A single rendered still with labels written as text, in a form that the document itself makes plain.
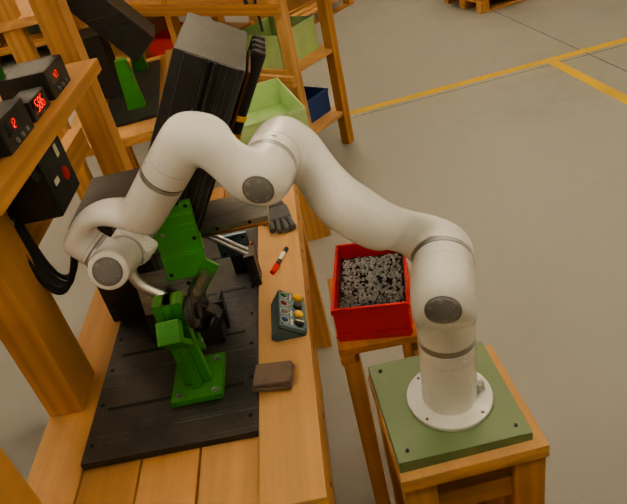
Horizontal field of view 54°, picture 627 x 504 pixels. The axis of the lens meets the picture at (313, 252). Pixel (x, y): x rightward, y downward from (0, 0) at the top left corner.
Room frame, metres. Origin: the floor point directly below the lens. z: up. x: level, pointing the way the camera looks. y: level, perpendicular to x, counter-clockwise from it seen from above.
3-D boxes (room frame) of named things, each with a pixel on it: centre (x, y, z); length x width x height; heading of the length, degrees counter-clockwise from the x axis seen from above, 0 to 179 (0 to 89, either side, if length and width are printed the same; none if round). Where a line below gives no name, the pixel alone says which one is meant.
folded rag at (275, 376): (1.11, 0.16, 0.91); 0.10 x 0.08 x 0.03; 78
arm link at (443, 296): (0.91, -0.22, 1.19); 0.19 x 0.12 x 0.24; 163
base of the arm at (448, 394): (0.95, -0.23, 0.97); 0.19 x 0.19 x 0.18
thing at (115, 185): (1.64, 0.53, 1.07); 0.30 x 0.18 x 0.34; 177
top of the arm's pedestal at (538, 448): (0.95, -0.22, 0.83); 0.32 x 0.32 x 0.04; 1
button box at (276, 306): (1.32, 0.11, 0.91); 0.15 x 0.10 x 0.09; 177
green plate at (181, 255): (1.45, 0.34, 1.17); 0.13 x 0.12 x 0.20; 177
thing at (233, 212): (1.60, 0.29, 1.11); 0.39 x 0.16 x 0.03; 87
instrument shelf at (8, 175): (1.54, 0.65, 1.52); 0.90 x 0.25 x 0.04; 177
